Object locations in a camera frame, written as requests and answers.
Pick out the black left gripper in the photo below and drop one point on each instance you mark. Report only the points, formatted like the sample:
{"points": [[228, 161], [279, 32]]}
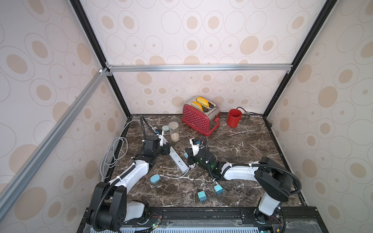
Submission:
{"points": [[165, 148]]}

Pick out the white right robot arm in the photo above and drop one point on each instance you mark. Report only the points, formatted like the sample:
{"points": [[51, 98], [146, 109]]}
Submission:
{"points": [[278, 183]]}

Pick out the teal charger with black cable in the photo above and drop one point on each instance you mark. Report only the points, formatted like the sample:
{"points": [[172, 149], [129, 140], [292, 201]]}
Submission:
{"points": [[201, 194]]}

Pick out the yellow toast slice front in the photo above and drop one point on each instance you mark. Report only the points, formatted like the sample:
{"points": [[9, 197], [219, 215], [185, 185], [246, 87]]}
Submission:
{"points": [[197, 106]]}

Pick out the clear jar with rice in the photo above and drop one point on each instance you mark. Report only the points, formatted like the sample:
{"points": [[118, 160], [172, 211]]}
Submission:
{"points": [[174, 131]]}

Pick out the teal charger with white cable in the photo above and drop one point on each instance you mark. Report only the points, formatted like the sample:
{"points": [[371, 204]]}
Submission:
{"points": [[190, 167]]}

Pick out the white power strip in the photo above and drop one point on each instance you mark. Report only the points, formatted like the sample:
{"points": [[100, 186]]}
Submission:
{"points": [[173, 154]]}

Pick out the blue earbud case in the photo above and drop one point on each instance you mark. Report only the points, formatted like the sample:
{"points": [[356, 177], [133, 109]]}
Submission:
{"points": [[155, 178]]}

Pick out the red plastic cup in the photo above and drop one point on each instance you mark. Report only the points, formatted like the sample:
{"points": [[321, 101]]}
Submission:
{"points": [[234, 117]]}

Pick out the mint green earbud case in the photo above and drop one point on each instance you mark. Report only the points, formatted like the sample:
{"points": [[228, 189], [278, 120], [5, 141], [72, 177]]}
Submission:
{"points": [[165, 128]]}

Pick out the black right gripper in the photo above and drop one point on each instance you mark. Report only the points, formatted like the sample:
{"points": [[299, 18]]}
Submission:
{"points": [[192, 155]]}

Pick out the yellow toast slice back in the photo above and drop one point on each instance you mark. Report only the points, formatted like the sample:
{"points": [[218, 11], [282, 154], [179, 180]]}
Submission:
{"points": [[202, 101]]}

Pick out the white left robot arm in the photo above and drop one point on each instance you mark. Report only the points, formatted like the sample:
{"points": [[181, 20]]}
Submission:
{"points": [[109, 208]]}

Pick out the yellow toast slice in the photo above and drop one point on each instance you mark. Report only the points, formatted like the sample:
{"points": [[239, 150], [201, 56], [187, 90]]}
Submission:
{"points": [[202, 101], [197, 106]]}

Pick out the red polka dot toaster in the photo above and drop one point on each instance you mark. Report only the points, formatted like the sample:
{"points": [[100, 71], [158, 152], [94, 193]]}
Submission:
{"points": [[204, 122]]}

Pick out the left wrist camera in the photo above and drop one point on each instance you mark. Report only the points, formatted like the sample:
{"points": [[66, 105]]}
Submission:
{"points": [[160, 134]]}

